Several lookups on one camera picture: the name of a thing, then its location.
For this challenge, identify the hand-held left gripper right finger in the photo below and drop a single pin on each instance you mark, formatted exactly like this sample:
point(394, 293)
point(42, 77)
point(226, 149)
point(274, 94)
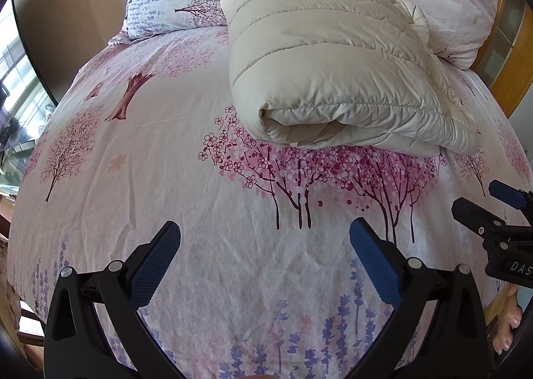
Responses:
point(374, 258)

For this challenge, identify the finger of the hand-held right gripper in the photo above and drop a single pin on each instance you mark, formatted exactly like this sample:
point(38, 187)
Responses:
point(506, 191)
point(474, 216)

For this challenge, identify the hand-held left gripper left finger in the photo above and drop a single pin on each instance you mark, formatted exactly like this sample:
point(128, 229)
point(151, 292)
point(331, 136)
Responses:
point(154, 266)

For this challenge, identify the beige quilted down jacket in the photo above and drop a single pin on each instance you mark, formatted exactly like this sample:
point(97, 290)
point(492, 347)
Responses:
point(333, 62)

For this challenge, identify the person's right hand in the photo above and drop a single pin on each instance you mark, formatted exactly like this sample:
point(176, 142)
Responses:
point(510, 320)

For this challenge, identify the pink tree-print bed cover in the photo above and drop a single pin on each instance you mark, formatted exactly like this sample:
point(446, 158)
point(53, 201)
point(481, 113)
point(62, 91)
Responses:
point(166, 162)

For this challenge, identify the window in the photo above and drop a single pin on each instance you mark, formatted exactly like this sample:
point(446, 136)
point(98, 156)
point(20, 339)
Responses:
point(16, 71)

